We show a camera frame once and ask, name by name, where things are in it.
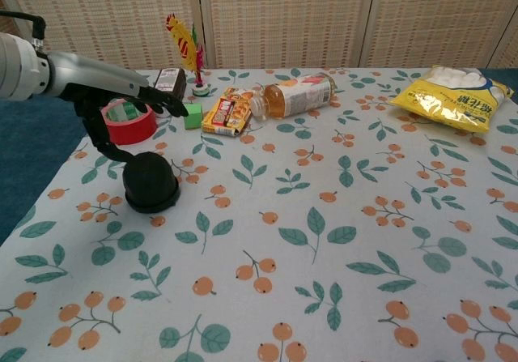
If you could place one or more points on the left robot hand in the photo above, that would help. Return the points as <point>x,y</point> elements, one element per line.
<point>93,76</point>

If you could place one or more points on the black dice cup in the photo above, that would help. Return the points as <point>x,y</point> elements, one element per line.
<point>147,173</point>

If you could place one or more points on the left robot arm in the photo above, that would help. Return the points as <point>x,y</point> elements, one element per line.
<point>18,66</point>

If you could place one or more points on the black round tray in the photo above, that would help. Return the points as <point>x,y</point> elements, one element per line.
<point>154,207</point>

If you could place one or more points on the woven folding screen panel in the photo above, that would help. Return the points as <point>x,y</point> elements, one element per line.
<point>437,14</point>
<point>101,14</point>
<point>510,50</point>
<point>5,24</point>
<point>283,14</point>

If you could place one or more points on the red tape roll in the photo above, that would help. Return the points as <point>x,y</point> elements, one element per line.
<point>133,133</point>

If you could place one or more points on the dark brown bottle white cap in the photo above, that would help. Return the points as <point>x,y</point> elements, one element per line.
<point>170,78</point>

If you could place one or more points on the colourful feather shuttlecock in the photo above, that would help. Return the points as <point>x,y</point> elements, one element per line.
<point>181,38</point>

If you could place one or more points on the green cube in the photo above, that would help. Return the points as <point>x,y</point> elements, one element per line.
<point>193,117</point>

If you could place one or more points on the yellow snack box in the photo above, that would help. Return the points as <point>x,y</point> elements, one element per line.
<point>226,113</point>

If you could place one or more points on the amber tea bottle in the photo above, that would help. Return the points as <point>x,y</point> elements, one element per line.
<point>295,94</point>

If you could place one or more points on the floral tablecloth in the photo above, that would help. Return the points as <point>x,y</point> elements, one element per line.
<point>283,216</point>

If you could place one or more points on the yellow marshmallow bag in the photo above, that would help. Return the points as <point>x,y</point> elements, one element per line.
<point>445,103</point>

